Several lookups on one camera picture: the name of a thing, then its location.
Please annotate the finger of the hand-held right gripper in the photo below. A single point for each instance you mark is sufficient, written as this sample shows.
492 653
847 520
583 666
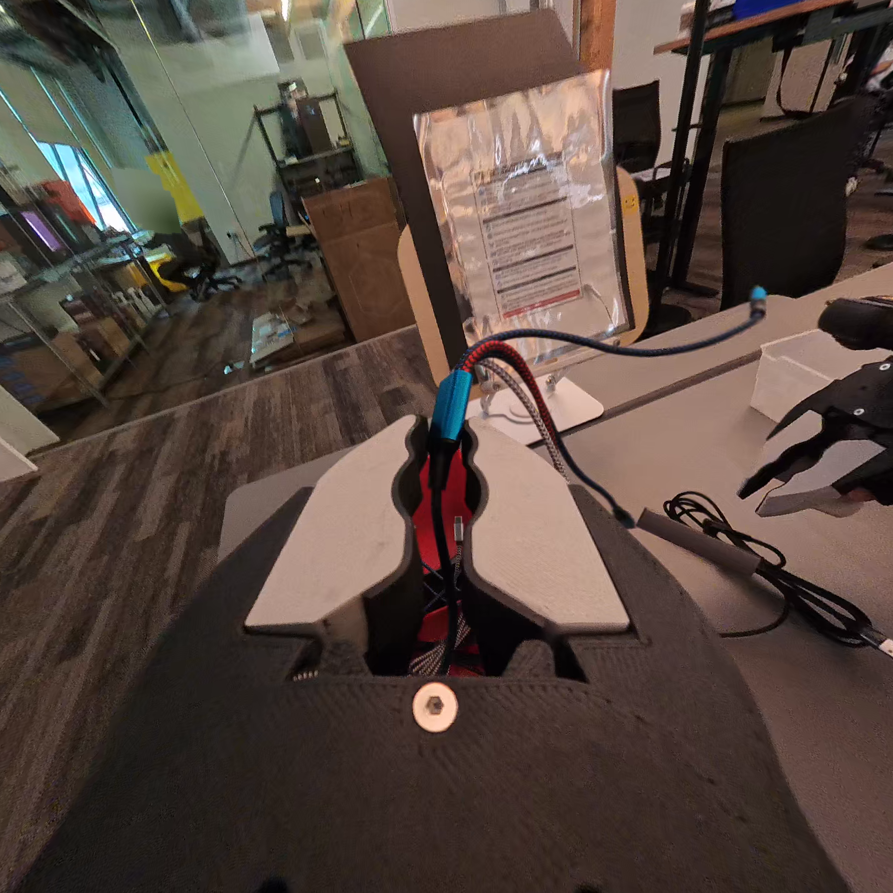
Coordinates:
809 488

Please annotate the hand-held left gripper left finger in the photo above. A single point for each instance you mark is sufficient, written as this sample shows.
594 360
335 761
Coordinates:
328 544

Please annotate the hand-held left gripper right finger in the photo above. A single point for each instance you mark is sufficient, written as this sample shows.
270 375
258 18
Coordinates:
551 551

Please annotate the red plastic bin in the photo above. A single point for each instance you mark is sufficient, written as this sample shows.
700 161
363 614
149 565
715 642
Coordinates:
462 481

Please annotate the white plastic bin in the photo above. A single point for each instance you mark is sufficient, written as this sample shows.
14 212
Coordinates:
788 370

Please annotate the white board stand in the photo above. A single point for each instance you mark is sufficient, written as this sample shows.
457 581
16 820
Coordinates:
565 408

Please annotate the black office chair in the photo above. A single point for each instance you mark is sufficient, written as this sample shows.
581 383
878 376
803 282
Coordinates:
788 209

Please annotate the cardboard box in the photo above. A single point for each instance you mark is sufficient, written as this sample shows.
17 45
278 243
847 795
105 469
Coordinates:
356 265

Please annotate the standing desk with black legs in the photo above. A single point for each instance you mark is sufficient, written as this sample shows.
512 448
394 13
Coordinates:
697 139

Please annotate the instruction sheet in plastic sleeve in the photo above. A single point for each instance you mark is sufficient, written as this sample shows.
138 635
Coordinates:
530 230

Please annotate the blue office chair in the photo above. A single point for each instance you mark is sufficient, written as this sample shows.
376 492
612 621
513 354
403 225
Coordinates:
279 223

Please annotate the black mesh chair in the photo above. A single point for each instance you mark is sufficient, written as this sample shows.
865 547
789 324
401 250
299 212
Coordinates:
638 132

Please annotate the black shelf rack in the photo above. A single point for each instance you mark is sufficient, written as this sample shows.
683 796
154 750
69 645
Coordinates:
314 153

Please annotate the wooden post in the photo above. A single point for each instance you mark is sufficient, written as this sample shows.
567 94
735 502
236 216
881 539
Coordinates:
596 35

